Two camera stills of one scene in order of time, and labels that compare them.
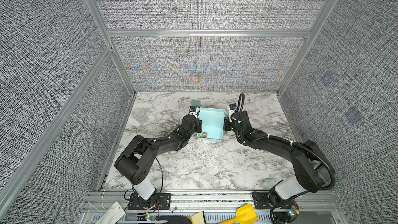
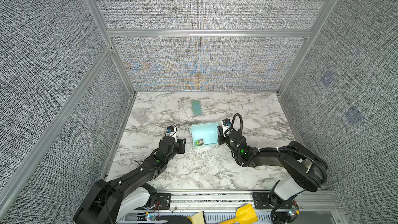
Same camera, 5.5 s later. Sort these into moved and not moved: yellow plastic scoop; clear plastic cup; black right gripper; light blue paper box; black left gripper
Moved: black right gripper; light blue paper box; black left gripper
Not moved: yellow plastic scoop; clear plastic cup
